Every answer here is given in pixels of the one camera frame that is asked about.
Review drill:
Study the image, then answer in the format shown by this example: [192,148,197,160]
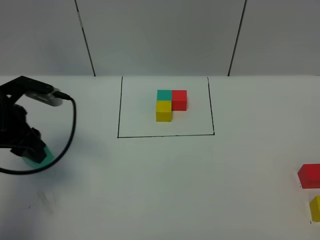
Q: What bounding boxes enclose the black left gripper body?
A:
[0,76,42,148]

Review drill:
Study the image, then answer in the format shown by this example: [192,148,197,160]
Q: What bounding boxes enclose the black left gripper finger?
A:
[10,138,47,164]

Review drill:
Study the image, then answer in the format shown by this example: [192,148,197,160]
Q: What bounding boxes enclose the yellow template block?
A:
[156,100,172,122]

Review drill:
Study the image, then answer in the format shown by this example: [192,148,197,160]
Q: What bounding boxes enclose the green template block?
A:
[156,89,172,101]

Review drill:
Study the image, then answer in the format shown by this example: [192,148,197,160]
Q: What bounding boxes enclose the red template block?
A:
[171,90,188,111]

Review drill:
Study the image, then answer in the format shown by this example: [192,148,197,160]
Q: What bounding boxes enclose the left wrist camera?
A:
[25,87,63,107]

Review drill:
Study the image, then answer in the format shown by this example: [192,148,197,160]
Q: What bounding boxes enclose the black left camera cable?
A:
[0,91,77,175]

